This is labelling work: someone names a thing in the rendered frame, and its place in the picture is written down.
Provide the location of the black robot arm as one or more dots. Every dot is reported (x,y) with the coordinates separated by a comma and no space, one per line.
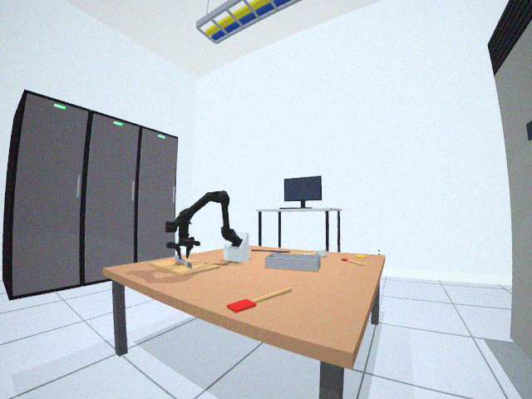
(183,219)

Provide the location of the grey roasting tin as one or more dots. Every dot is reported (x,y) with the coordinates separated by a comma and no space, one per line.
(293,261)

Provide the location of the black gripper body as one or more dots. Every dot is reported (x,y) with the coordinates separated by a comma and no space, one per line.
(173,245)

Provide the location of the red spatula with wooden handle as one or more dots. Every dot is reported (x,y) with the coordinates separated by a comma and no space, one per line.
(246,304)

